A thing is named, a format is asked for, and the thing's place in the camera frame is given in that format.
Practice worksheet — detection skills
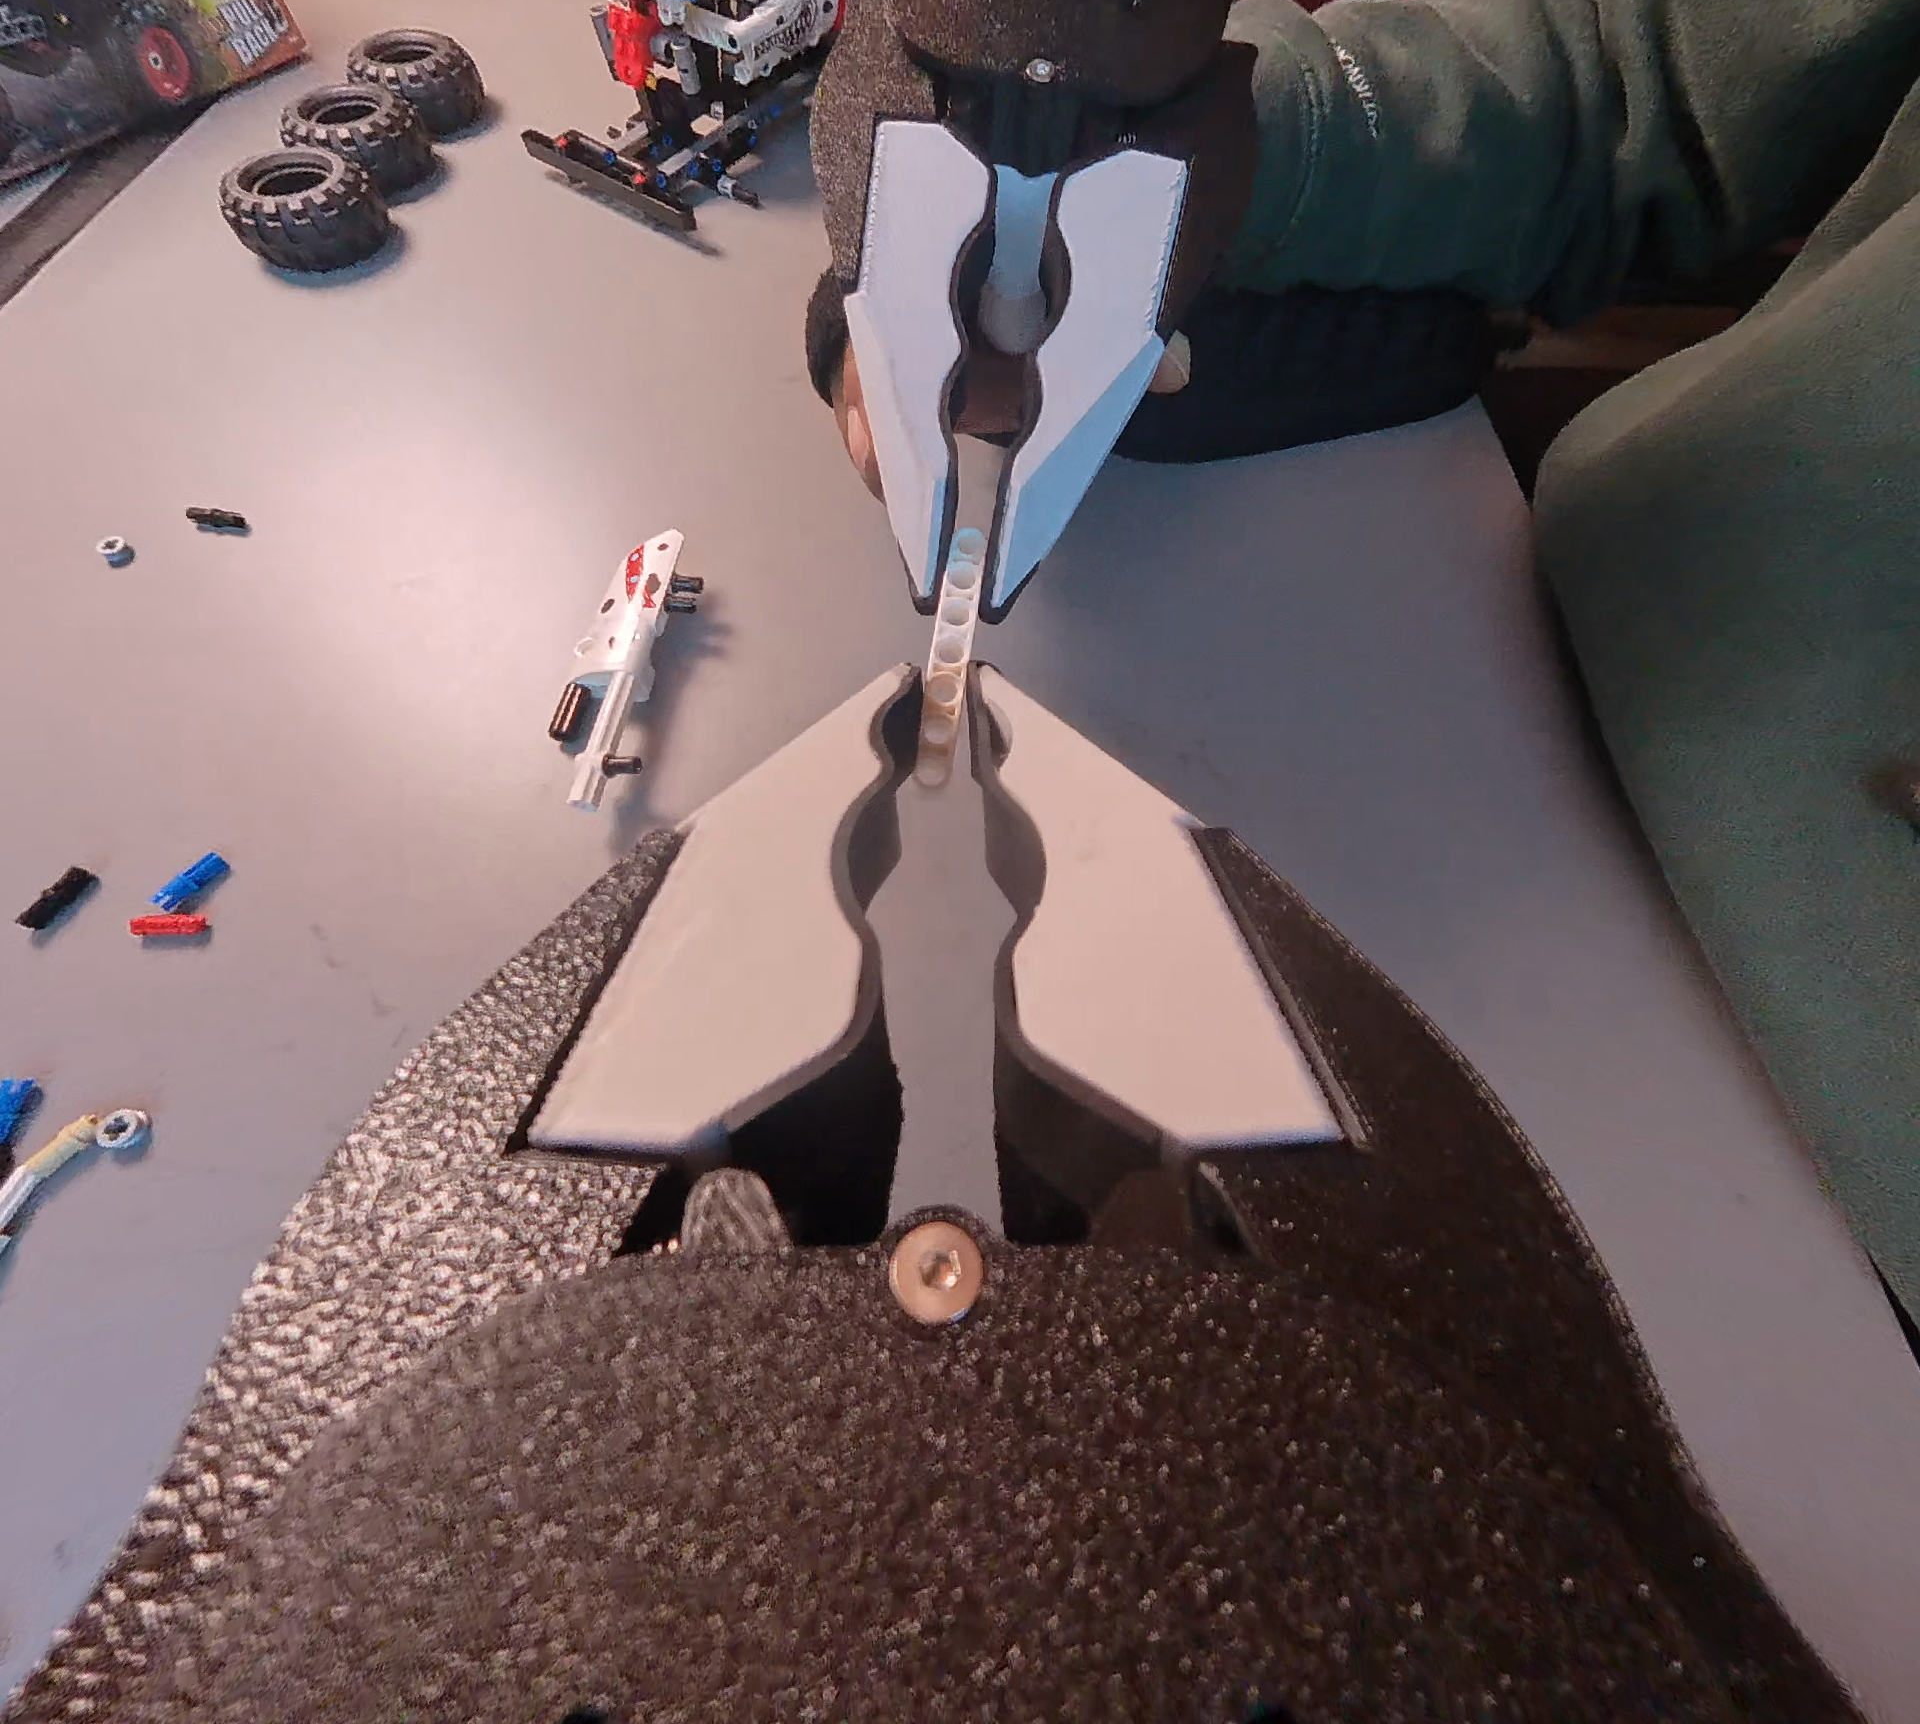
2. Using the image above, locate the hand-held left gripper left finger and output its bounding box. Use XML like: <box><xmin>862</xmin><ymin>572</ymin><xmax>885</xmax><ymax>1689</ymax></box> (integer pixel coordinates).
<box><xmin>531</xmin><ymin>663</ymin><xmax>926</xmax><ymax>1240</ymax></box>

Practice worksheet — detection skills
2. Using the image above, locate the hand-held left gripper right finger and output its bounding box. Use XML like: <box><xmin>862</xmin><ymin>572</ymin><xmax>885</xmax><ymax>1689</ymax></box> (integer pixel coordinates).
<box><xmin>963</xmin><ymin>663</ymin><xmax>1346</xmax><ymax>1240</ymax></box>

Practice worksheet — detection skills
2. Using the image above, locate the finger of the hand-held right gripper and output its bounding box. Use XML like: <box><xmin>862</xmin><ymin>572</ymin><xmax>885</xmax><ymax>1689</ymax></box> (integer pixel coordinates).
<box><xmin>843</xmin><ymin>119</ymin><xmax>1006</xmax><ymax>621</ymax></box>
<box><xmin>988</xmin><ymin>149</ymin><xmax>1197</xmax><ymax>622</ymax></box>

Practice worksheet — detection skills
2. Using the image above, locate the white lego beam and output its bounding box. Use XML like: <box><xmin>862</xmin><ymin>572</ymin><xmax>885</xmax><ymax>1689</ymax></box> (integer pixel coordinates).
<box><xmin>918</xmin><ymin>525</ymin><xmax>998</xmax><ymax>792</ymax></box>

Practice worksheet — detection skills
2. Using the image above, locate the white spotted lego panel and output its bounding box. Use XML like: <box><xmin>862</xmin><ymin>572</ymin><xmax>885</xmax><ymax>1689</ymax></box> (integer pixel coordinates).
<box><xmin>574</xmin><ymin>529</ymin><xmax>710</xmax><ymax>707</ymax></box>

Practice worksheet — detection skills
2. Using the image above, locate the person's right forearm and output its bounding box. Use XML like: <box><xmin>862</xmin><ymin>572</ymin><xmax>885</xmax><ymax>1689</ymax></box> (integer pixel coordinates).
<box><xmin>1221</xmin><ymin>0</ymin><xmax>1920</xmax><ymax>328</ymax></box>

